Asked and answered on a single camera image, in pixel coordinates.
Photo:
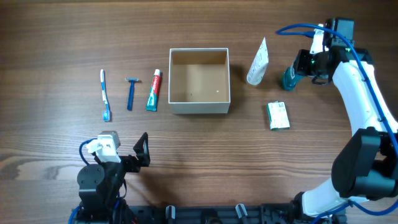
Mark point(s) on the green white soap packet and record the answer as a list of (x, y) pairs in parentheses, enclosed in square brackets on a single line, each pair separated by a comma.
[(278, 117)]

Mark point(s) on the white cardboard box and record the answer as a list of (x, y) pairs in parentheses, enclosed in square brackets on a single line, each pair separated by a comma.
[(199, 81)]

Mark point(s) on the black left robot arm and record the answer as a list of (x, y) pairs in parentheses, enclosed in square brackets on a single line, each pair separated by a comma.
[(100, 183)]

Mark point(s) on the blue disposable razor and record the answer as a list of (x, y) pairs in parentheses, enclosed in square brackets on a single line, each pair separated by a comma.
[(131, 92)]

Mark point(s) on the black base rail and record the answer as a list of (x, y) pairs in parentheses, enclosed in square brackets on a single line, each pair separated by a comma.
[(261, 214)]

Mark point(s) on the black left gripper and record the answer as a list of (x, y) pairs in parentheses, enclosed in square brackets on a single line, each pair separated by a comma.
[(142, 154)]

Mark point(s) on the Colgate toothpaste tube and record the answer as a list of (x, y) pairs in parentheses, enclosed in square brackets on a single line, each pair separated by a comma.
[(154, 91)]

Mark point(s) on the white lotion tube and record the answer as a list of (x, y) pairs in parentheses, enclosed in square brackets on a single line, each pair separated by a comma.
[(259, 65)]

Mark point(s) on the blue Listerine mouthwash bottle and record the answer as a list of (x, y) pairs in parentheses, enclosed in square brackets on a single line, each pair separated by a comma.
[(290, 79)]

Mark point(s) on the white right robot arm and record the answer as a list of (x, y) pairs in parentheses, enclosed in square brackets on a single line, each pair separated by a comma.
[(366, 168)]

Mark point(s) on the blue white toothbrush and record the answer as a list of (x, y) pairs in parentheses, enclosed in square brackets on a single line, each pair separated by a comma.
[(106, 112)]

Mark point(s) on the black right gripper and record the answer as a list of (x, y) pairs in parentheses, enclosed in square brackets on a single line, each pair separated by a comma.
[(302, 55)]

